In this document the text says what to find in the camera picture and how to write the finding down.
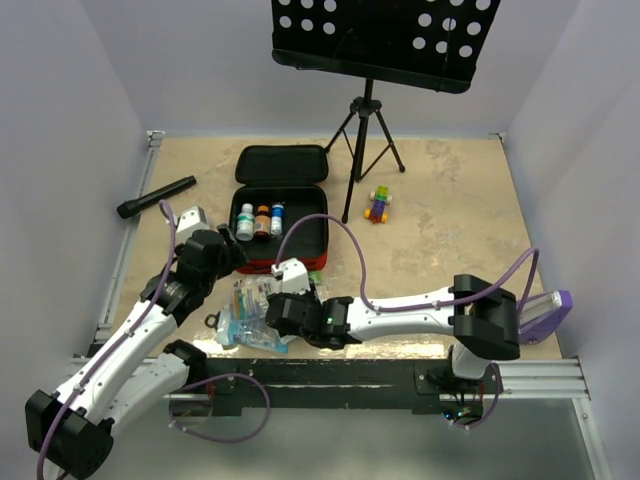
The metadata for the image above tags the blue medical pouch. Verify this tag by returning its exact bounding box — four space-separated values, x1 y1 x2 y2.
215 308 288 354

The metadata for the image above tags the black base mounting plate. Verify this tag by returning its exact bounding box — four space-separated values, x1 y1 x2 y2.
149 357 504 417

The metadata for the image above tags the bandage strips plastic bag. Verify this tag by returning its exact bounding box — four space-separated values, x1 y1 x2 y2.
230 276 281 321

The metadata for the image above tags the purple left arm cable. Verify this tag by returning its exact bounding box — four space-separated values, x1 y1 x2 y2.
35 199 274 480

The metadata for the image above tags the purple white device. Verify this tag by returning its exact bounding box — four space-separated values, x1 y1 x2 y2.
518 290 573 345

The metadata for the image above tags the black music stand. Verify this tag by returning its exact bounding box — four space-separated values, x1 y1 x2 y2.
269 0 503 225

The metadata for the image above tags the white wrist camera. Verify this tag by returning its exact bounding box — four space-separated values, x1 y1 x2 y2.
176 206 211 244
271 258 311 295

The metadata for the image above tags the brown medicine bottle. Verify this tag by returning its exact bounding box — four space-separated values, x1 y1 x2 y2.
253 205 271 241

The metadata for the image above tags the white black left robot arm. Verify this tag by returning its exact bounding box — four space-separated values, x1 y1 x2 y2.
25 224 248 479

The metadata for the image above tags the white green medicine bottle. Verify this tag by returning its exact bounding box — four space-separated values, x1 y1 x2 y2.
236 203 255 242

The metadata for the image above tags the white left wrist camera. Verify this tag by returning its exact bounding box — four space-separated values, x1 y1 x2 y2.
176 206 211 244

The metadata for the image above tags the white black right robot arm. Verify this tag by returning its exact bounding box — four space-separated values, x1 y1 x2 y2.
265 274 520 393

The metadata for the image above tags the red black medicine kit case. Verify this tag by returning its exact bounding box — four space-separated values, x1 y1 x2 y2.
229 144 329 274

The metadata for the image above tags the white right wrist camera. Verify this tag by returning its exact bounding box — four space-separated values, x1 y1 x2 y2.
271 258 311 295

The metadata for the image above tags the aluminium frame rail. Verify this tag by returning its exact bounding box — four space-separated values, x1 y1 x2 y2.
64 130 166 401

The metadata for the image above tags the green pill blister pack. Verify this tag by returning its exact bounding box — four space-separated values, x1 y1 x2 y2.
308 271 323 285

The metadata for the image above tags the colourful toy block car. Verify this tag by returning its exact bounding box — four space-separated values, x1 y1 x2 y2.
364 185 392 223

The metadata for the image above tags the white gauze plastic bag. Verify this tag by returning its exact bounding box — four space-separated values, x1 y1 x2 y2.
233 320 281 351

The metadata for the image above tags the black flashlight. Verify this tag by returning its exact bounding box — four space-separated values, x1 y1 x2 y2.
116 175 197 219

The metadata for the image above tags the white blue medicine bottle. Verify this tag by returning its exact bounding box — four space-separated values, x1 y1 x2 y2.
270 203 284 237

